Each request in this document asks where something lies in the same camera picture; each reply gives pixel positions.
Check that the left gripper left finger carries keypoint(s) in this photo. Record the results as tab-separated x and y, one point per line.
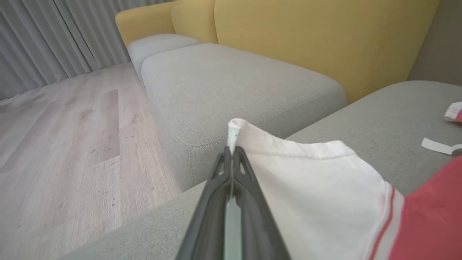
209	224

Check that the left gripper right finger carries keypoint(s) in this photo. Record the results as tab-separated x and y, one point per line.
256	231

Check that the red jersey with white sleeves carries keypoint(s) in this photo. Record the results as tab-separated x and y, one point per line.
317	202

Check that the red shorts with white waistband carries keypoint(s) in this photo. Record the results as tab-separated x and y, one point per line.
454	112

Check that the grey and yellow sofa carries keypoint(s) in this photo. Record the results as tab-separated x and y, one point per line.
234	83

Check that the grey pleated curtain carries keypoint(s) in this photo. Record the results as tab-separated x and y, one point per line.
54	43

